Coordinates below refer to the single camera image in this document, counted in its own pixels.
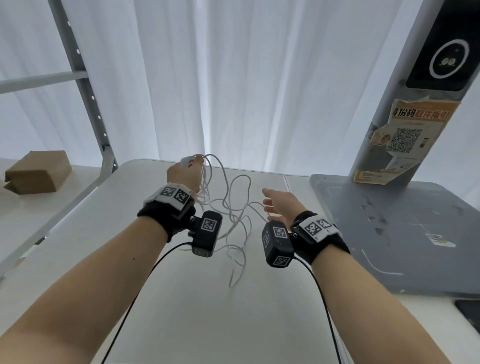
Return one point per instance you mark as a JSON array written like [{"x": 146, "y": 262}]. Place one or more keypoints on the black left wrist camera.
[{"x": 206, "y": 234}]

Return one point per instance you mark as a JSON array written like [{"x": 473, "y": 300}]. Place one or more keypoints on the person's right fingers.
[{"x": 270, "y": 204}]

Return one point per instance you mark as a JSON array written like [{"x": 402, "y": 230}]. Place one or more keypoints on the black right wristband with markers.
[{"x": 322, "y": 240}]

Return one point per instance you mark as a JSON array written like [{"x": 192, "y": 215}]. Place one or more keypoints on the white curtain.
[{"x": 225, "y": 75}]

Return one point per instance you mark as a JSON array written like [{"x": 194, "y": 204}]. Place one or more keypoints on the brown cardboard box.
[{"x": 39, "y": 172}]

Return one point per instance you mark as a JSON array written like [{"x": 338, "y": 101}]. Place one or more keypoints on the black wristband with markers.
[
  {"x": 165, "y": 212},
  {"x": 322, "y": 240}
]

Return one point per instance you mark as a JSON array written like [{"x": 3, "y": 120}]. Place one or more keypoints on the white shelf board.
[{"x": 56, "y": 213}]

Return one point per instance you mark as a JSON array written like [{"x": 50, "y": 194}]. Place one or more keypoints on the grey stand base plate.
[{"x": 405, "y": 240}]

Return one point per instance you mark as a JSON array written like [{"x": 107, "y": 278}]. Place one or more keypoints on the orange and white poster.
[{"x": 408, "y": 146}]

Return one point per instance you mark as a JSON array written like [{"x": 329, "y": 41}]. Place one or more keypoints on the person's left hand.
[{"x": 182, "y": 175}]

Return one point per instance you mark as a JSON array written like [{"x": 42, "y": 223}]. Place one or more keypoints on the person's left forearm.
[{"x": 93, "y": 292}]

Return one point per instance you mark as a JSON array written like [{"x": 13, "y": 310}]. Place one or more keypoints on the person's right forearm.
[{"x": 371, "y": 311}]

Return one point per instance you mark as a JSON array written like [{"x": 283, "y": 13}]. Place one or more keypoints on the person's left fingers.
[{"x": 194, "y": 160}]

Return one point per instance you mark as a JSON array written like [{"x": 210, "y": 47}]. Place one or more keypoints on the person's right hand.
[{"x": 287, "y": 206}]

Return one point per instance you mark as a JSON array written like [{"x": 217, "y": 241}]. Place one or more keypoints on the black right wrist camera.
[{"x": 276, "y": 243}]

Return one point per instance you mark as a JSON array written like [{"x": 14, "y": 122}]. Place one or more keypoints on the grey stand column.
[{"x": 390, "y": 93}]

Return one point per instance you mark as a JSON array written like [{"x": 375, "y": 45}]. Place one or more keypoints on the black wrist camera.
[
  {"x": 206, "y": 234},
  {"x": 276, "y": 243}
]

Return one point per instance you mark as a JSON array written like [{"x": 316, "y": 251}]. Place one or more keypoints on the grey metal shelf frame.
[{"x": 84, "y": 93}]

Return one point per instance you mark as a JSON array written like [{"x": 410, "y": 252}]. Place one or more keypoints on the black left wristband with markers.
[{"x": 165, "y": 212}]

